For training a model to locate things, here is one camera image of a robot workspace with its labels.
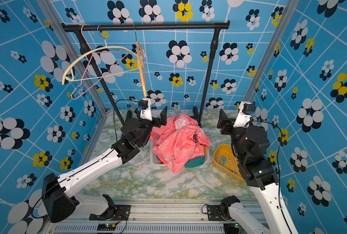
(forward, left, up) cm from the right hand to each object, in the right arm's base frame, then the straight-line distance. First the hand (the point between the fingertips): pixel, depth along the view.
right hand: (233, 110), depth 58 cm
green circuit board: (-35, +59, -47) cm, 83 cm away
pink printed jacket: (+3, +23, -24) cm, 33 cm away
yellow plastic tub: (-5, -10, -44) cm, 46 cm away
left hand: (+8, +32, -4) cm, 33 cm away
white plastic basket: (-4, +37, -38) cm, 53 cm away
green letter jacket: (-7, +14, -32) cm, 35 cm away
